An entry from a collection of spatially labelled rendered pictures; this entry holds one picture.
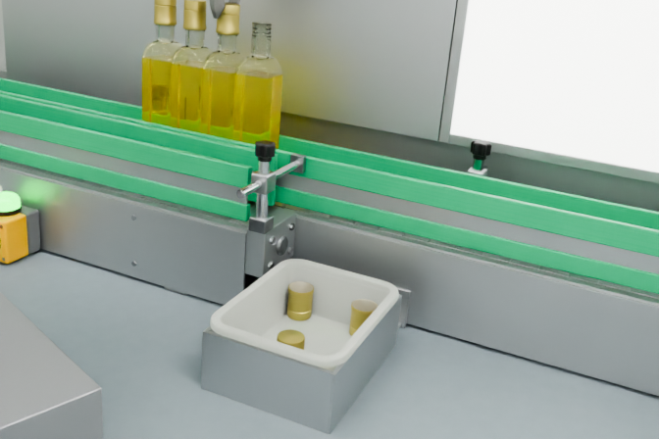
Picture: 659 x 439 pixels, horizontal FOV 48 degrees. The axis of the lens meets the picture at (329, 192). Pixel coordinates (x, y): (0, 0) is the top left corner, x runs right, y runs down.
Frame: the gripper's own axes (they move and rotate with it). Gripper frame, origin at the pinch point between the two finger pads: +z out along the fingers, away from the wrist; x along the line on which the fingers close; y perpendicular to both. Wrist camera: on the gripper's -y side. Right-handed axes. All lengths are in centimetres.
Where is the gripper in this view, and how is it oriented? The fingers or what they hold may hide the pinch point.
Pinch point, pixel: (228, 9)
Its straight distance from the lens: 115.9
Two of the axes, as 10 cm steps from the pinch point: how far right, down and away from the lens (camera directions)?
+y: -9.1, -2.1, 3.6
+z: -0.8, 9.4, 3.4
